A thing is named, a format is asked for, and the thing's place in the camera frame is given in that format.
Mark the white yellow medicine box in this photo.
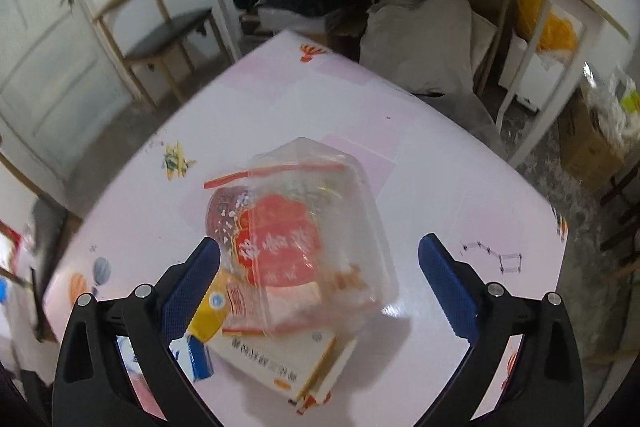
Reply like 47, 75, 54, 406
187, 269, 358, 408

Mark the wooden chair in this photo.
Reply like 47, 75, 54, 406
94, 0, 236, 108

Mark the yellow plastic bag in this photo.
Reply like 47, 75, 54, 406
515, 0, 578, 52

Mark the small blue white box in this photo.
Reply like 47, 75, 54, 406
170, 334, 217, 383

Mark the white door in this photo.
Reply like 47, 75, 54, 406
0, 0, 136, 198

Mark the cardboard box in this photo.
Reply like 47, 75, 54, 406
557, 87, 631, 192

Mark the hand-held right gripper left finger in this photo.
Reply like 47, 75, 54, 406
51, 237, 222, 427

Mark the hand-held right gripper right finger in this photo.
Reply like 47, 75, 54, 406
417, 233, 586, 427

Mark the clear red printed plastic bag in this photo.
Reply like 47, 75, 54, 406
204, 137, 399, 339

